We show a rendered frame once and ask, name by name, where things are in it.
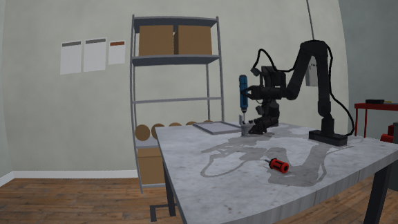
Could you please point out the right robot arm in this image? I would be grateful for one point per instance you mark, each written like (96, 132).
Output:
(273, 107)

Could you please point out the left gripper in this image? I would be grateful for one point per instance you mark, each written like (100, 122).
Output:
(257, 92)

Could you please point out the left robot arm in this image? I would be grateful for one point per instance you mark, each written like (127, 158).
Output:
(320, 50)

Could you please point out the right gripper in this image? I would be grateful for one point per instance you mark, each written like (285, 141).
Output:
(260, 124)

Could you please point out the dark blue electric screwdriver barrel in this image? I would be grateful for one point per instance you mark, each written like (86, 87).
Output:
(243, 99)

